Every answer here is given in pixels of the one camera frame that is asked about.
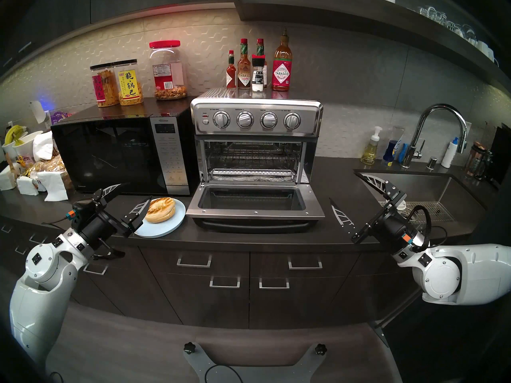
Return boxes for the yellow label snack jar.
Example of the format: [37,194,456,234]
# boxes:
[115,59,143,106]

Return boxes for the yellow bananas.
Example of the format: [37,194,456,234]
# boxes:
[4,125,25,145]

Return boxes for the dark wood base cabinet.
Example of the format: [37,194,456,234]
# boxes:
[0,223,432,331]

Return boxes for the stainless steel toaster oven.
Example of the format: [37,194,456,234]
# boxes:
[190,87,324,185]

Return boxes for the glass french press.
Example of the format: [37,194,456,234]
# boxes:
[465,142,492,178]

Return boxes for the grey robot base bracket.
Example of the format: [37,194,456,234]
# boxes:
[184,342,328,383]

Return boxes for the yellow liquid soap dispenser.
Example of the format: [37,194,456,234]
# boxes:
[361,126,382,163]

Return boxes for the white box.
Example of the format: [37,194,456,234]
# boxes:
[0,165,16,191]

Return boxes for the black silver microwave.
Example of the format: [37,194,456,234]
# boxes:
[51,98,199,196]

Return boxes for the foil lined oven tray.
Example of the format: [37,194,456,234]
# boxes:
[206,175,302,184]

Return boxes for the white paper napkin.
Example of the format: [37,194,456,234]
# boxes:
[37,171,69,202]

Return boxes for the green neck sauce bottle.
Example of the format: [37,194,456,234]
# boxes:
[256,38,268,89]

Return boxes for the clear bag of bread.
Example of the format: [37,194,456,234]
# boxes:
[22,155,66,175]

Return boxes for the dark wall shelf unit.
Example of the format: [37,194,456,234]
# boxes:
[236,0,511,93]

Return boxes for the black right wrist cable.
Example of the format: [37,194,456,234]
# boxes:
[407,205,448,253]

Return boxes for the blue dish soap bottle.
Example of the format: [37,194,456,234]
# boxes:
[382,138,400,166]

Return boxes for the small red Tabasco bottle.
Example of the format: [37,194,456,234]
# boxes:
[226,50,237,89]

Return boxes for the white bottle blue cap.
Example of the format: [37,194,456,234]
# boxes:
[441,137,459,168]

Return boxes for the black base cable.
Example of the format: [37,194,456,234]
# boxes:
[204,364,243,383]

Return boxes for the wire oven rack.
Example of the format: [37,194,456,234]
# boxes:
[208,151,299,177]

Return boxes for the large orange Tabasco bottle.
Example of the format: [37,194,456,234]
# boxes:
[272,29,293,91]

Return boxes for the toasted bagel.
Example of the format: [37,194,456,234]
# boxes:
[145,197,176,224]

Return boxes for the white paper bag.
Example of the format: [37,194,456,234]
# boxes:
[32,131,54,161]

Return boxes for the red lid clear snack jar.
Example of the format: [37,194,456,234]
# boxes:
[149,40,187,101]

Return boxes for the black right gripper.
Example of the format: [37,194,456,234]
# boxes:
[329,173,424,255]

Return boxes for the chrome gooseneck faucet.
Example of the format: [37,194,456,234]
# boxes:
[401,104,468,169]

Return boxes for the grey wall cabinet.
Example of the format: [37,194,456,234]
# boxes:
[0,0,240,73]

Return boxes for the brown sauce Tabasco bottle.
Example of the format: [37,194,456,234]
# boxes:
[238,38,252,89]

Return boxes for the black countertop appliance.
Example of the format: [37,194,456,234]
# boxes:
[489,123,511,185]

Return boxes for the light blue plate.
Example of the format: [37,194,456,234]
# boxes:
[134,198,186,238]

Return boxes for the white bowl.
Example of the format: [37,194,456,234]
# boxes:
[2,131,42,159]

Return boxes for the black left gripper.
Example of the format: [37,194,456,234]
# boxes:
[72,184,152,251]

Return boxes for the metal sink grid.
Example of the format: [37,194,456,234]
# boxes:
[379,202,456,225]

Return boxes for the stainless steel sink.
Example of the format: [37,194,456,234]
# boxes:
[353,169,488,235]

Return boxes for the red label snack jar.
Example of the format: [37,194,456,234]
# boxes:
[90,63,119,108]

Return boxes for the glass oven door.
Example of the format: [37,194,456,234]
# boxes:
[186,183,326,233]

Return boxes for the white container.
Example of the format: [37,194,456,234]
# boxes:
[16,176,39,196]

